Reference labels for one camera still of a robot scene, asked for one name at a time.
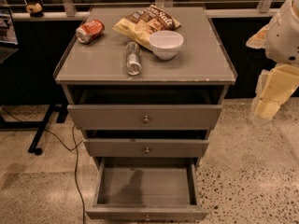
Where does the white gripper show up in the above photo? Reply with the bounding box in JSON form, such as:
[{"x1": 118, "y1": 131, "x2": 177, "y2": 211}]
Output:
[{"x1": 246, "y1": 25, "x2": 299, "y2": 120}]

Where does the silver redbull can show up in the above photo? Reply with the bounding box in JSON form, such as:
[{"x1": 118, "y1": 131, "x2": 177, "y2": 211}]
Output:
[{"x1": 125, "y1": 42, "x2": 142, "y2": 76}]

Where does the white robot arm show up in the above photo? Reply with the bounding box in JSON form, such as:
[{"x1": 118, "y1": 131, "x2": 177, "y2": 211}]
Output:
[{"x1": 246, "y1": 0, "x2": 299, "y2": 123}]

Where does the grey drawer cabinet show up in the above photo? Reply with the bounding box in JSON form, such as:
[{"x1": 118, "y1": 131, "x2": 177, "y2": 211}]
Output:
[{"x1": 55, "y1": 7, "x2": 236, "y2": 104}]

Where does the grey open bottom drawer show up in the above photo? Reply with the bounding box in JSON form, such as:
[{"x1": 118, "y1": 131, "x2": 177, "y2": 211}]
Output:
[{"x1": 86, "y1": 158, "x2": 207, "y2": 221}]

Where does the red soda can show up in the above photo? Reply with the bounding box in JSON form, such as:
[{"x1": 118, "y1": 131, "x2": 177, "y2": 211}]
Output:
[{"x1": 76, "y1": 19, "x2": 105, "y2": 44}]

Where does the grey middle drawer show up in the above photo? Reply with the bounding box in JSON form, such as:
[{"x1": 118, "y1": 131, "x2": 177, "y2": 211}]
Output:
[{"x1": 84, "y1": 138, "x2": 208, "y2": 158}]

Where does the grey top drawer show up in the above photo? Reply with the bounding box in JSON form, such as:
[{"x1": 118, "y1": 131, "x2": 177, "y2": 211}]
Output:
[{"x1": 68, "y1": 105, "x2": 221, "y2": 130}]

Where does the white bowl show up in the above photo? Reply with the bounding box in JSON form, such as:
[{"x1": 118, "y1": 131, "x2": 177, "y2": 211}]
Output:
[{"x1": 149, "y1": 30, "x2": 184, "y2": 60}]

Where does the yellow brown chip bag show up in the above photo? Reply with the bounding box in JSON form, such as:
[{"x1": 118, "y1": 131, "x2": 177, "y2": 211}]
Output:
[{"x1": 113, "y1": 5, "x2": 180, "y2": 49}]

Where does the black desk leg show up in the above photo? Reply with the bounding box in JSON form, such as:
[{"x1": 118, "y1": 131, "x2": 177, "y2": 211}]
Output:
[{"x1": 0, "y1": 105, "x2": 68, "y2": 156}]

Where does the metal window railing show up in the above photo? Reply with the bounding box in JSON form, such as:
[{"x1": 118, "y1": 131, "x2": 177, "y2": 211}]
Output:
[{"x1": 0, "y1": 0, "x2": 299, "y2": 21}]

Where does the small tan object on ledge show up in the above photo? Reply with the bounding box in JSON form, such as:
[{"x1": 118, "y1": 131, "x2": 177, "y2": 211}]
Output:
[{"x1": 26, "y1": 2, "x2": 44, "y2": 17}]

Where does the laptop on left desk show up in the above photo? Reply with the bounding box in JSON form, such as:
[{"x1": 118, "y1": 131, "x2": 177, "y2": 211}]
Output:
[{"x1": 0, "y1": 3, "x2": 20, "y2": 63}]

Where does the black floor cable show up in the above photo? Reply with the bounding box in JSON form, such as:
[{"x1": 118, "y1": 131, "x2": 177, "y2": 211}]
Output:
[{"x1": 0, "y1": 105, "x2": 87, "y2": 224}]

